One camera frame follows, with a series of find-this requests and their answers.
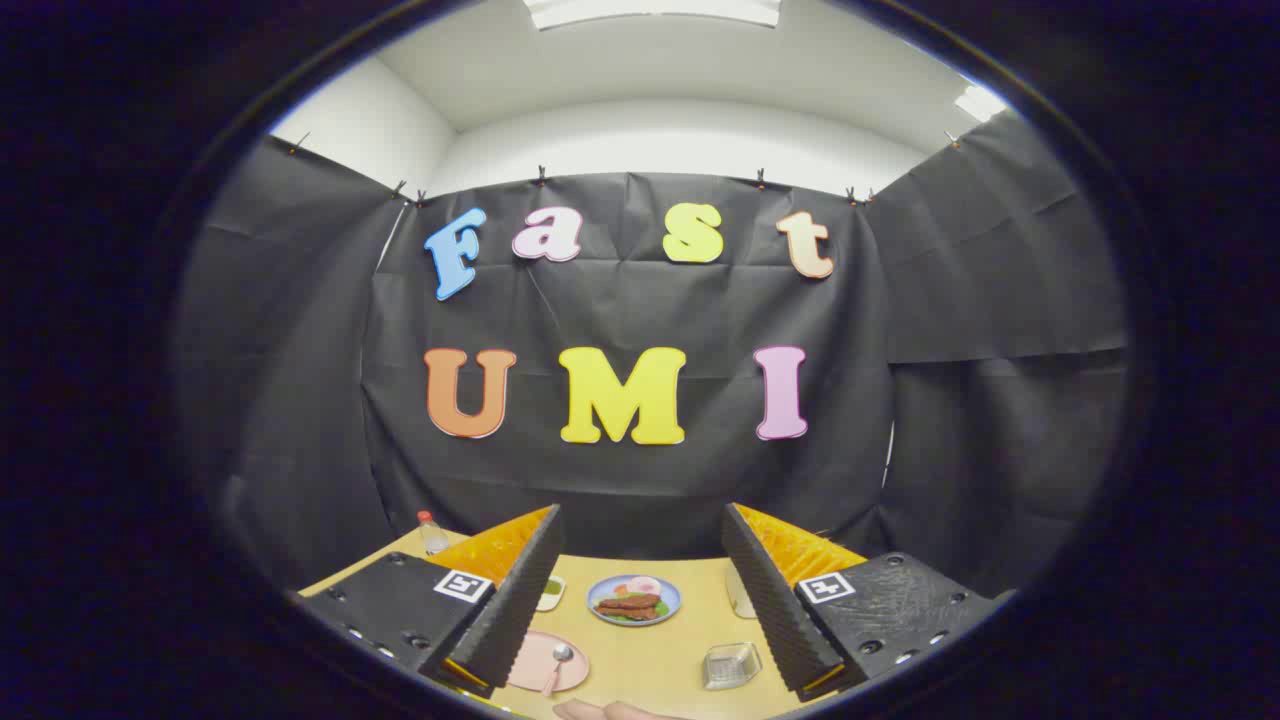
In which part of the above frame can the spoon with red checkered handle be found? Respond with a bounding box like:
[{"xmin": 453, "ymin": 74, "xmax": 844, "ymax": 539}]
[{"xmin": 541, "ymin": 643, "xmax": 575, "ymax": 698}]

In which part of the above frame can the large ceiling light panel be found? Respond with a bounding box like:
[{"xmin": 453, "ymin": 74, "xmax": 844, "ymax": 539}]
[{"xmin": 525, "ymin": 0, "xmax": 783, "ymax": 31}]

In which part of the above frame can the pink plate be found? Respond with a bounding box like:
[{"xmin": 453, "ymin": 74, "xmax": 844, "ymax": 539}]
[{"xmin": 507, "ymin": 630, "xmax": 591, "ymax": 694}]

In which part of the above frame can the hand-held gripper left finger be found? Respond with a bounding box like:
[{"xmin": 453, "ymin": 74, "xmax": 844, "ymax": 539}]
[{"xmin": 297, "ymin": 503, "xmax": 564, "ymax": 700}]

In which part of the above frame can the row of small cloth clips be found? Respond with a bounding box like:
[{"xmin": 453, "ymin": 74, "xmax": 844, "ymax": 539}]
[{"xmin": 288, "ymin": 130, "xmax": 963, "ymax": 207}]

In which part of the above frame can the blue plate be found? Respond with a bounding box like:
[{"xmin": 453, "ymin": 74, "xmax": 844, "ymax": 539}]
[{"xmin": 587, "ymin": 575, "xmax": 682, "ymax": 627}]

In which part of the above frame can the perforated metal basket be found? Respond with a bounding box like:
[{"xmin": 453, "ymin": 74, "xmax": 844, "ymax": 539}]
[{"xmin": 701, "ymin": 642, "xmax": 764, "ymax": 691}]

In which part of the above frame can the small ceiling light panel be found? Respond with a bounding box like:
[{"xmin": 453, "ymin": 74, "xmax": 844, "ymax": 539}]
[{"xmin": 955, "ymin": 84, "xmax": 1009, "ymax": 123}]

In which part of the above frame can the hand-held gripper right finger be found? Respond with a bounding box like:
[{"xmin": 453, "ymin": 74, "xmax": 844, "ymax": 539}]
[{"xmin": 721, "ymin": 502, "xmax": 1001, "ymax": 701}]

